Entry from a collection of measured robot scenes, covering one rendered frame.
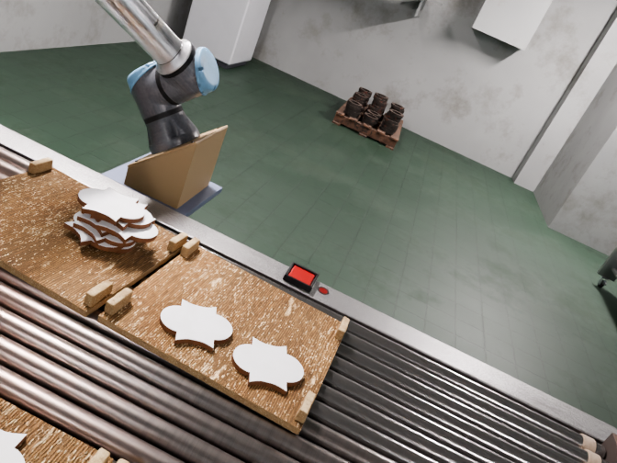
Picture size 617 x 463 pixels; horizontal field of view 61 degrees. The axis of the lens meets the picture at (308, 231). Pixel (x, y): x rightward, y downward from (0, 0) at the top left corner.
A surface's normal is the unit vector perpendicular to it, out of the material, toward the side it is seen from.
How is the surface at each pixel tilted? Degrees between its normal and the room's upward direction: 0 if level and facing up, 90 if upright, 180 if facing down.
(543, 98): 90
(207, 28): 90
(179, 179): 90
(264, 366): 0
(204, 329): 0
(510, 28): 90
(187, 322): 0
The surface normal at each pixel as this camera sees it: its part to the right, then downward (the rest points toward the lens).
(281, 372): 0.37, -0.82
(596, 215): -0.25, 0.36
